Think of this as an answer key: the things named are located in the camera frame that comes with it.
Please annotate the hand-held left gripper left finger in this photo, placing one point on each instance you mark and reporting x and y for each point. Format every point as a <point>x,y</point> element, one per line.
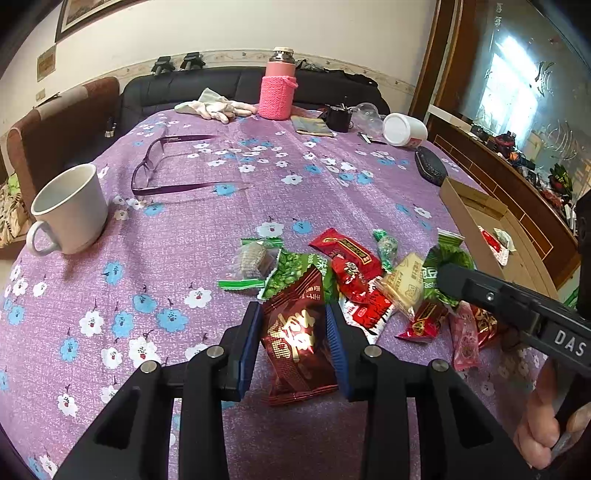
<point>249,344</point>

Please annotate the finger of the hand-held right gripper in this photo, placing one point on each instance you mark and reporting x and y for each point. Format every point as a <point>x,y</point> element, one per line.
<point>485,293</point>

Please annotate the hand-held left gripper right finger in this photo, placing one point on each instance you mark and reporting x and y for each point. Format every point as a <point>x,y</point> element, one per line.
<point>338,350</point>

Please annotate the white and red snack packet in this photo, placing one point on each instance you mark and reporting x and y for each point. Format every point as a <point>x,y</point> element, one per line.
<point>369,316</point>

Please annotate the cardboard box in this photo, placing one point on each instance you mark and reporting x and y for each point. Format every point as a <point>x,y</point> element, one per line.
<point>461,203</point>

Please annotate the person's right hand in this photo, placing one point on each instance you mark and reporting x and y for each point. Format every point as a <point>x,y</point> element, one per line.
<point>535,434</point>

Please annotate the red and white boxed packet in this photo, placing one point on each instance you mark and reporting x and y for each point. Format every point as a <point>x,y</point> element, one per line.
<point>491,247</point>

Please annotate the pink snack packet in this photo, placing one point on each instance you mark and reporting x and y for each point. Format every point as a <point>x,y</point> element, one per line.
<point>464,341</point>

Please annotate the white and green boxed packet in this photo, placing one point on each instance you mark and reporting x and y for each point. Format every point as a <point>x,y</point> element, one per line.
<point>505,240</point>

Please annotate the small red snack packet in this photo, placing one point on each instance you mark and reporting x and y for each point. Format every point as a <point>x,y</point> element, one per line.
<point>425,323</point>

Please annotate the yellow cracker packet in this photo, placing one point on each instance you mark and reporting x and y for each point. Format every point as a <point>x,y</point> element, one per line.
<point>406,281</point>

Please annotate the red packet with gold label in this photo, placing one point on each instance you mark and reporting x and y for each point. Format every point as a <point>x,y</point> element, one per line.
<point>351,272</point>

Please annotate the green pea snack packet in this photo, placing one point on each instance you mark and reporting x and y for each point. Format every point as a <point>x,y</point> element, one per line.
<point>288,272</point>

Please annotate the clear green biscuit packet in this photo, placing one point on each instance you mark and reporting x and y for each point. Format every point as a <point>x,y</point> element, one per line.
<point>251,261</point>

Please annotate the small green wrapped candy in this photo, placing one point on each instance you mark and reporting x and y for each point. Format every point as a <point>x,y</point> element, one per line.
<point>387,249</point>

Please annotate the wooden sideboard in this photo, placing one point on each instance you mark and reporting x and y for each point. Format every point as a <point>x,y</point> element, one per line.
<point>498,175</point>

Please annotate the black eyeglass case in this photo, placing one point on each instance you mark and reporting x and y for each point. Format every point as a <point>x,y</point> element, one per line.
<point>431,166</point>

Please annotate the clutter of small items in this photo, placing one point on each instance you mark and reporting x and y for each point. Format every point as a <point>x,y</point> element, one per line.
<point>517,154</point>

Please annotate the purple floral tablecloth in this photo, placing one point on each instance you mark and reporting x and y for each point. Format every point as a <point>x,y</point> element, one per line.
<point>277,198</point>

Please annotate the white plastic jar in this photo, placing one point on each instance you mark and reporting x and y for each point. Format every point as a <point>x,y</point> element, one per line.
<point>404,130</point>

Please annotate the purple eyeglasses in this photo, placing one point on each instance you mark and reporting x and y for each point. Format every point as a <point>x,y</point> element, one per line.
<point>147,161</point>

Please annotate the white mug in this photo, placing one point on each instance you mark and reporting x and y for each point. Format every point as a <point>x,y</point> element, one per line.
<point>78,217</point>

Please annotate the small black container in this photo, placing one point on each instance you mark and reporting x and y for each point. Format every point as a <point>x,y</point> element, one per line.
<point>339,120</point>

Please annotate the olive booklet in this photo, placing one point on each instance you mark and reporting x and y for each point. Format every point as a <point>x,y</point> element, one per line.
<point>311,125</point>

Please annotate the pair of white gloves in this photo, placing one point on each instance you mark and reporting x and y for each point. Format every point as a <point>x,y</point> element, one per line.
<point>212,104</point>

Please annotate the pink knit-sleeved thermos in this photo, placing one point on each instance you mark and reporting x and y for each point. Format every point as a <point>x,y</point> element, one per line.
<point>277,97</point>

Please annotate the dark cloth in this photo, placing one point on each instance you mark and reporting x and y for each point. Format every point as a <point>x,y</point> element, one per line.
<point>332,74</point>

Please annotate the black sofa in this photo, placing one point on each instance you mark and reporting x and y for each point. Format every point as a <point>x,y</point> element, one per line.
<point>152,92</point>

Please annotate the brown chair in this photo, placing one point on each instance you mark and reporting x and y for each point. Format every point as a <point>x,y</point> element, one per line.
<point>60,134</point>

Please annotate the black dumbbell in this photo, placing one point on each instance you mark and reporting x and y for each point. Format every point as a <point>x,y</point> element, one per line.
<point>192,61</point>
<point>162,64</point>

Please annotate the wood-framed wall mirror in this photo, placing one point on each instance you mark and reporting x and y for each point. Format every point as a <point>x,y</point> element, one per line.
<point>508,55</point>

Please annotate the wall switch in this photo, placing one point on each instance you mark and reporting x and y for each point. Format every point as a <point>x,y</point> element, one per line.
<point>41,96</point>

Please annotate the beige wall plaque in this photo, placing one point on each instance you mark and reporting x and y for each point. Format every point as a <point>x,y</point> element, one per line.
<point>46,62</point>

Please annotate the framed wall picture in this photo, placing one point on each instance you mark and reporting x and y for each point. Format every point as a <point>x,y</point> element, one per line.
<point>92,14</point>

